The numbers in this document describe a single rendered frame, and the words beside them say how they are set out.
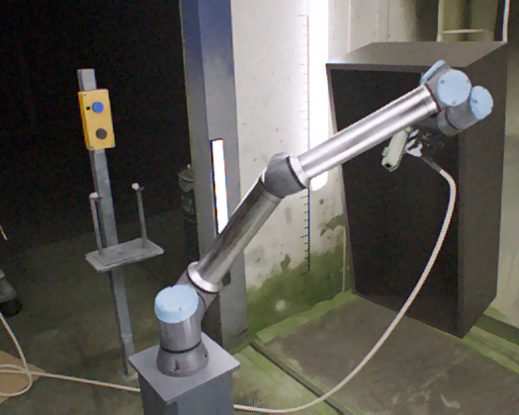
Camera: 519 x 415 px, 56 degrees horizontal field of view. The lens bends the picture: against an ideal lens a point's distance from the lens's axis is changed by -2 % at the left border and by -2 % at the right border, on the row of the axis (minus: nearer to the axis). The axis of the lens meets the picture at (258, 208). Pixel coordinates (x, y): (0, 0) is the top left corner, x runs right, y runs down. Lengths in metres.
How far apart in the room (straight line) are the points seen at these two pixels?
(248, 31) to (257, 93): 0.31
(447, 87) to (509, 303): 1.95
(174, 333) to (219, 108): 1.17
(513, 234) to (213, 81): 1.97
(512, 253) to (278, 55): 1.78
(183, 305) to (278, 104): 1.34
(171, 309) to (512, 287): 2.10
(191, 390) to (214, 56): 1.48
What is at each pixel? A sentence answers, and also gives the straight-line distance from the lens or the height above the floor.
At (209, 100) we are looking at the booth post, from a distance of 2.41.
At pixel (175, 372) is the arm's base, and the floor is 0.66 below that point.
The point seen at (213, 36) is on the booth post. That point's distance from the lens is 2.42.
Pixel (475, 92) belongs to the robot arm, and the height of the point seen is 1.57.
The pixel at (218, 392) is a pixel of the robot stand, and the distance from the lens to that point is 1.88.
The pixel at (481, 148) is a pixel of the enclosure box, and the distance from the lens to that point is 2.03.
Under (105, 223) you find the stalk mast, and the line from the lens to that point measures 2.51.
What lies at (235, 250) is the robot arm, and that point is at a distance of 1.76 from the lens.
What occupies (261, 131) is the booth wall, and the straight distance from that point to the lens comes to 2.62.
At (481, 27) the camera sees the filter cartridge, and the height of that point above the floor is 1.76.
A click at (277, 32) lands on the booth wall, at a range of 2.65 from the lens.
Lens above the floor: 1.76
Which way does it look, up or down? 20 degrees down
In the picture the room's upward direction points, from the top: 2 degrees counter-clockwise
